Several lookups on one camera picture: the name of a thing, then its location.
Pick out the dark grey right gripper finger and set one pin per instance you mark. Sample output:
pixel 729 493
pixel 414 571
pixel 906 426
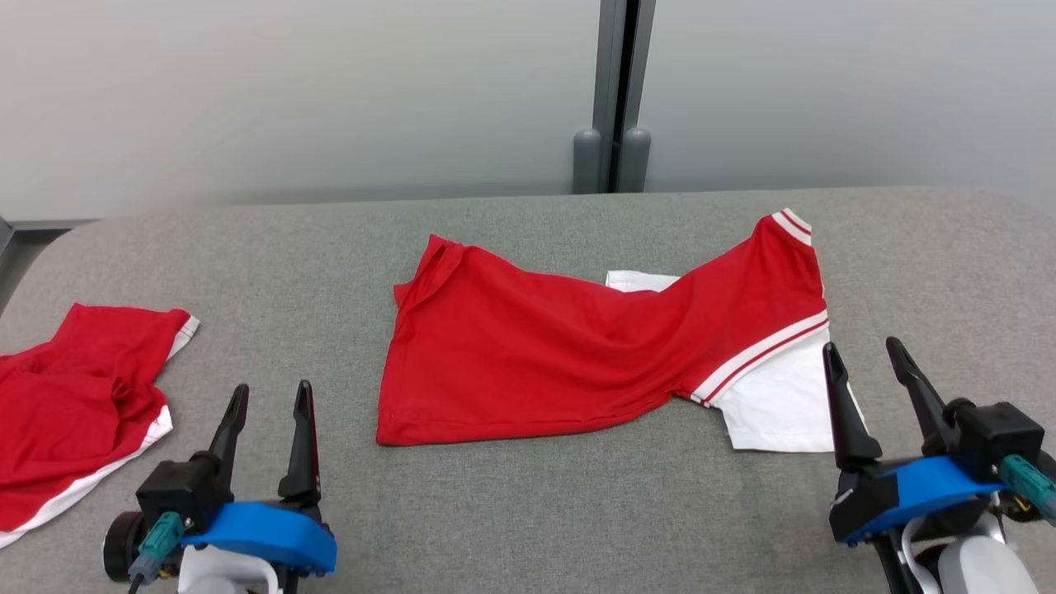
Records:
pixel 924 400
pixel 850 429

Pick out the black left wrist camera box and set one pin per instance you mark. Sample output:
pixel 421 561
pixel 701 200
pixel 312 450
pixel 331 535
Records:
pixel 177 491

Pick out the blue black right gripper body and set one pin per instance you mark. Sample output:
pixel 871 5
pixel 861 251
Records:
pixel 916 491

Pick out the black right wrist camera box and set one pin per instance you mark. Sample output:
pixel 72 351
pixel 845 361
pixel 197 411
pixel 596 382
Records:
pixel 994 433

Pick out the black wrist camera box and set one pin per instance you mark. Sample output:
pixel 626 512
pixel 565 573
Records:
pixel 994 433
pixel 177 491

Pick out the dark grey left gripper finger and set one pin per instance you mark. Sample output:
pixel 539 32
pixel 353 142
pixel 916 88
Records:
pixel 229 429
pixel 304 454

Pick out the red shorts white trim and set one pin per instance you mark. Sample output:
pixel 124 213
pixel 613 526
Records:
pixel 66 396

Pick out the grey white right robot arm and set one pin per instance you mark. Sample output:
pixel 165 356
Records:
pixel 982 569

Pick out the grey partition post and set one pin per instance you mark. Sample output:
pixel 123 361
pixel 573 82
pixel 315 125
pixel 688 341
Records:
pixel 609 82

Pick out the blue white left gripper body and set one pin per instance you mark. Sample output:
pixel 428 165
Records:
pixel 256 532

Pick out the red white jersey shirt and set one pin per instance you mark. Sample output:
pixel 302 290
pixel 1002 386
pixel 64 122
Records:
pixel 577 355

